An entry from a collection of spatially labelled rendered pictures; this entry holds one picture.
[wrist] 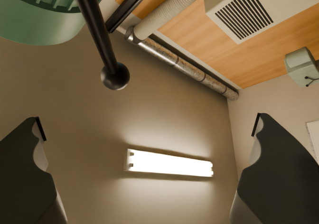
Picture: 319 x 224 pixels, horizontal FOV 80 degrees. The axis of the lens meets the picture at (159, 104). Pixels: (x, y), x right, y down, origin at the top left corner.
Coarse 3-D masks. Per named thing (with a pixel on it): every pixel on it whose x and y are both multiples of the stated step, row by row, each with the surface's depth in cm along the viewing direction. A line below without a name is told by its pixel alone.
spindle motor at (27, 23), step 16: (0, 0) 19; (16, 0) 19; (32, 0) 20; (48, 0) 20; (64, 0) 21; (0, 16) 21; (16, 16) 21; (32, 16) 21; (48, 16) 22; (64, 16) 23; (80, 16) 25; (0, 32) 23; (16, 32) 23; (32, 32) 24; (48, 32) 25; (64, 32) 26
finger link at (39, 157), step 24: (0, 144) 9; (24, 144) 9; (0, 168) 7; (24, 168) 7; (0, 192) 7; (24, 192) 7; (48, 192) 7; (0, 216) 6; (24, 216) 6; (48, 216) 6
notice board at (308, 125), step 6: (318, 120) 233; (306, 126) 240; (312, 126) 236; (318, 126) 231; (312, 132) 234; (318, 132) 230; (312, 138) 232; (318, 138) 228; (312, 144) 231; (318, 144) 227; (318, 150) 225; (318, 156) 224; (318, 162) 222
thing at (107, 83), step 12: (84, 0) 13; (96, 0) 14; (84, 12) 14; (96, 12) 14; (96, 24) 15; (96, 36) 16; (108, 36) 17; (108, 48) 18; (108, 60) 19; (108, 72) 22; (120, 72) 22; (108, 84) 22; (120, 84) 22
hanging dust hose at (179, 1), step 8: (168, 0) 159; (176, 0) 153; (184, 0) 151; (192, 0) 152; (160, 8) 164; (168, 8) 160; (176, 8) 158; (184, 8) 158; (152, 16) 171; (160, 16) 167; (168, 16) 166; (144, 24) 179; (152, 24) 176; (160, 24) 174; (136, 32) 188; (144, 32) 184; (152, 32) 187
